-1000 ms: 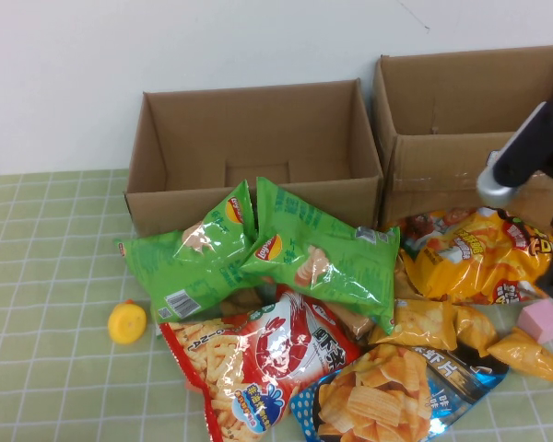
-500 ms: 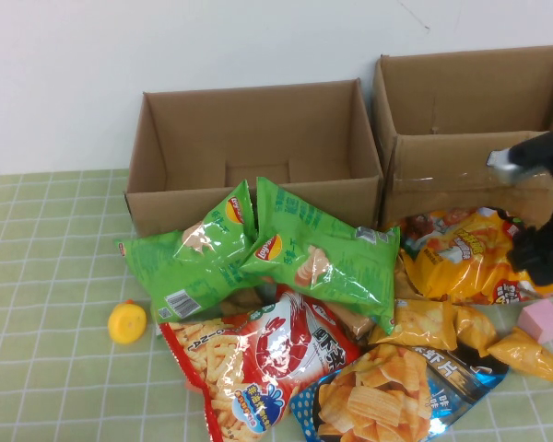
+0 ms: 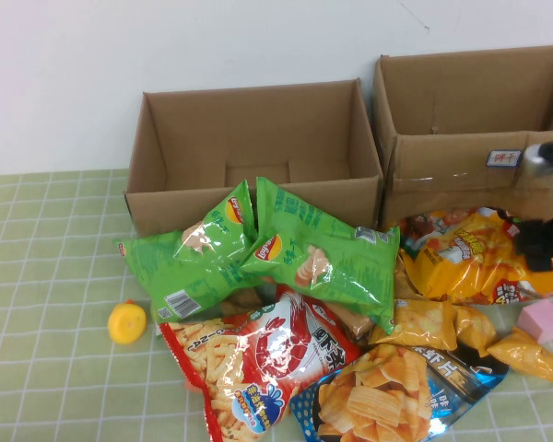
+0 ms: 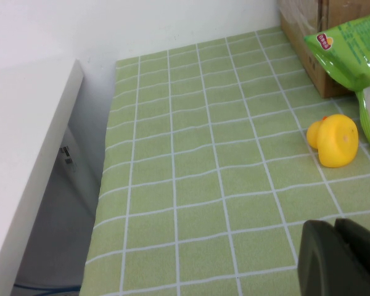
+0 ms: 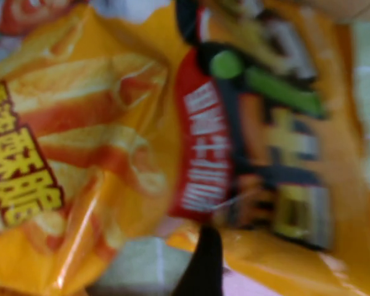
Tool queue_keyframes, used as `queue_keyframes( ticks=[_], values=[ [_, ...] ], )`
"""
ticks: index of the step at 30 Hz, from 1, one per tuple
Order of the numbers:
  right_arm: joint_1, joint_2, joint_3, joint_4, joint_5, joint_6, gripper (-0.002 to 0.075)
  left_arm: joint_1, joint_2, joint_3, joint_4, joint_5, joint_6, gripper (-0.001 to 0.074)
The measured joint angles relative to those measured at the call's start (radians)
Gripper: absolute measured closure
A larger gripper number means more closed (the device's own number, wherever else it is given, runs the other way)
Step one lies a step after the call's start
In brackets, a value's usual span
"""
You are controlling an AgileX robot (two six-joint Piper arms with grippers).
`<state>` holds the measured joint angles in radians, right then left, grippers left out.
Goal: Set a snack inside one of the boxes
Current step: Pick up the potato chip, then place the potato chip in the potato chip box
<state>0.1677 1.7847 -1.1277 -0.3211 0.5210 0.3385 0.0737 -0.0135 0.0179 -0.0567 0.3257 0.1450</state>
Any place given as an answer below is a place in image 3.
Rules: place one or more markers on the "white label with blue border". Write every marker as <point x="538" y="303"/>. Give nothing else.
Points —
<point x="503" y="158"/>

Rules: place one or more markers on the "small yellow chip bag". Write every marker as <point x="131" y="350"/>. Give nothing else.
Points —
<point x="403" y="281"/>
<point x="525" y="352"/>
<point x="474" y="329"/>
<point x="419" y="322"/>

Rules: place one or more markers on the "open plain cardboard box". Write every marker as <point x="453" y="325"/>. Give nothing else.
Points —
<point x="189" y="138"/>

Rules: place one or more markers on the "blue shrimp chip bag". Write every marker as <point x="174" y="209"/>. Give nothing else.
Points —
<point x="373" y="400"/>

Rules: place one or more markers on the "large orange snack bag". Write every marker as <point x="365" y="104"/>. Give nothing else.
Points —
<point x="470" y="267"/>

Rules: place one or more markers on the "red shrimp stick bag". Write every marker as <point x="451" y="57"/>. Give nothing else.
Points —
<point x="239" y="364"/>

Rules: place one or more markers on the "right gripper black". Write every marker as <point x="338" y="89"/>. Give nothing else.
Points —
<point x="550" y="235"/>

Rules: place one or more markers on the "green chip bag with barcode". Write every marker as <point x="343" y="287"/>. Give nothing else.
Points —
<point x="152" y="267"/>

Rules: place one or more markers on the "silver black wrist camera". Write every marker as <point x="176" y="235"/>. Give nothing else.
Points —
<point x="548" y="156"/>

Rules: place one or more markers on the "large green Lay's chip bag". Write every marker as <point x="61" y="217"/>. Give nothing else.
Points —
<point x="350" y="267"/>

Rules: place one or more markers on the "yellow rubber duck toy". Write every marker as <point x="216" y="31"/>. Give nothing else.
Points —
<point x="126" y="322"/>

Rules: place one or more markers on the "taped cardboard box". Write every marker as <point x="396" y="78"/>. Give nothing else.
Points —
<point x="442" y="184"/>

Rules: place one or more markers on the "green checked tablecloth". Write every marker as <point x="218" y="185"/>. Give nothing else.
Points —
<point x="50" y="276"/>

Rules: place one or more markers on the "pink cube block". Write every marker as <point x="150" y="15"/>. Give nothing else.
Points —
<point x="541" y="320"/>

